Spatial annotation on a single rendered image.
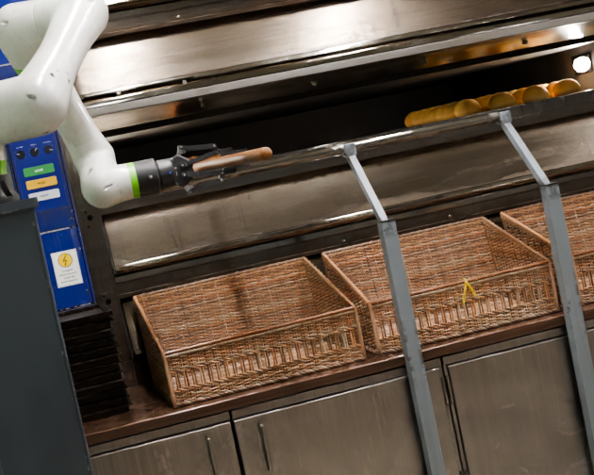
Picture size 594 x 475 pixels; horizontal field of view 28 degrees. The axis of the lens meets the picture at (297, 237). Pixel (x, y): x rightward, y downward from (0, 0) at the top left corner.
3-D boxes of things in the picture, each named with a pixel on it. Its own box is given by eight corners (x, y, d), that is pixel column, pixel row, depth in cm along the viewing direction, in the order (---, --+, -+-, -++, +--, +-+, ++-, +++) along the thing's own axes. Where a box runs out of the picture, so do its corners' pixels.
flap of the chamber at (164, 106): (84, 118, 340) (83, 135, 360) (638, 10, 379) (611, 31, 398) (82, 109, 340) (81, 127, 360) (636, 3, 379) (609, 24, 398)
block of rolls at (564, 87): (402, 128, 456) (400, 114, 455) (516, 105, 466) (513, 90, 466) (459, 117, 397) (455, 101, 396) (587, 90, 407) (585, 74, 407)
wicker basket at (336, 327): (148, 384, 359) (129, 295, 357) (323, 340, 372) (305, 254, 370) (171, 410, 312) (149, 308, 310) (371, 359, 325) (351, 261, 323)
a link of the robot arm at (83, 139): (24, 90, 284) (66, 70, 284) (17, 66, 292) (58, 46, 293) (87, 194, 309) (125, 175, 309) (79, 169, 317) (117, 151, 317)
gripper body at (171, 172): (153, 159, 306) (188, 152, 308) (159, 191, 307) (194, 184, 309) (156, 158, 299) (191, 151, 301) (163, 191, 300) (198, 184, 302)
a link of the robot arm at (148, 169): (141, 197, 297) (134, 161, 296) (137, 197, 308) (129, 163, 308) (165, 192, 298) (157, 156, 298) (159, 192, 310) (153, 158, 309)
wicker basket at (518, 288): (335, 337, 373) (317, 252, 371) (500, 298, 384) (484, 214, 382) (377, 357, 325) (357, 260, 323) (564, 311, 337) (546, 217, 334)
